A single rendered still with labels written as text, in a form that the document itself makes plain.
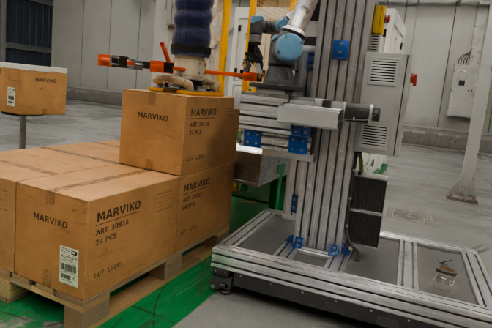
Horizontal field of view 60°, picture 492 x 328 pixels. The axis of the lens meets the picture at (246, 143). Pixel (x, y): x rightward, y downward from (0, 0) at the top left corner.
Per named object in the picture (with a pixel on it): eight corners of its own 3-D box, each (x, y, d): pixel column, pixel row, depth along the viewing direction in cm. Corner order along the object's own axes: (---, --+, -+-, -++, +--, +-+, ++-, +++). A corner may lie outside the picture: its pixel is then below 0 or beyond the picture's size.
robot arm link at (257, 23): (266, 16, 246) (252, 14, 243) (265, 35, 247) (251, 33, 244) (262, 17, 253) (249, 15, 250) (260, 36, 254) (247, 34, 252)
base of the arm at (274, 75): (297, 86, 208) (299, 66, 207) (289, 86, 194) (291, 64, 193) (268, 84, 213) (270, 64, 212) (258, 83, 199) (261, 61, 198)
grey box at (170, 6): (179, 28, 381) (181, -6, 377) (184, 28, 379) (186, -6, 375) (165, 24, 363) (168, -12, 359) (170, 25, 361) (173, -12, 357)
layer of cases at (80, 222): (110, 193, 311) (113, 139, 306) (229, 223, 269) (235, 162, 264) (-69, 239, 204) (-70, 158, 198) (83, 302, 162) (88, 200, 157)
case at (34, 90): (-21, 107, 366) (-20, 59, 360) (24, 107, 400) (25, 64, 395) (21, 115, 336) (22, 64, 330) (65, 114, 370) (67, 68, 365)
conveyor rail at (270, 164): (338, 149, 476) (340, 133, 474) (343, 150, 474) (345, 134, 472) (253, 184, 269) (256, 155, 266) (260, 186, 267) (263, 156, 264)
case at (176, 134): (181, 152, 281) (186, 91, 275) (235, 162, 264) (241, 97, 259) (118, 163, 227) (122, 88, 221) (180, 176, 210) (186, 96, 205)
